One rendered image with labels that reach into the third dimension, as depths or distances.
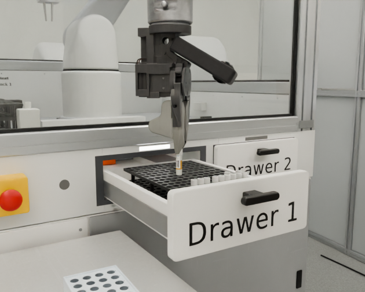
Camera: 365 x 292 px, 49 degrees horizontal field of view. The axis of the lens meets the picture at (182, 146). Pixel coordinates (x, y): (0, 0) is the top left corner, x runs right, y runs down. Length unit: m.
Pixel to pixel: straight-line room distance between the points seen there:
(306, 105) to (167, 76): 0.67
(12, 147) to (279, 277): 0.87
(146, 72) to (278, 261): 0.82
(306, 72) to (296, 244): 0.53
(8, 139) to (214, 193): 0.42
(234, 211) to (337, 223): 2.24
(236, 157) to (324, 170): 1.86
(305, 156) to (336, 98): 1.54
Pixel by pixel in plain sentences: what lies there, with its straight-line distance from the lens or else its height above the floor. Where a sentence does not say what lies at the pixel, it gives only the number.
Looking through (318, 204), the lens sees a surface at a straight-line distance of 2.99.
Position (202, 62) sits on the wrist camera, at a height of 1.12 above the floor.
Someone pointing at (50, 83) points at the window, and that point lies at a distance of 0.88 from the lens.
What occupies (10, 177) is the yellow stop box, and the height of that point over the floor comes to 0.91.
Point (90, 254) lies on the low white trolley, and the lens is 0.83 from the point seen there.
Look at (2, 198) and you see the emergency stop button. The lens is 0.80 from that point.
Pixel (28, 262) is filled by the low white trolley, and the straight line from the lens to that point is 0.82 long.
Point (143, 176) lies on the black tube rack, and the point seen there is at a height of 0.90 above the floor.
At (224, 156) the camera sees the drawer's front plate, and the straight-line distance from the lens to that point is 1.05.
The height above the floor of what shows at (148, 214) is 0.86.
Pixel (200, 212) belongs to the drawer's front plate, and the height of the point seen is 0.89.
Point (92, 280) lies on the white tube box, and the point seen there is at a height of 0.80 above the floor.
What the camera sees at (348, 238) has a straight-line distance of 2.83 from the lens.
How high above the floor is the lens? 1.09
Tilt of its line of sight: 9 degrees down
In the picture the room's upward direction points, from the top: straight up
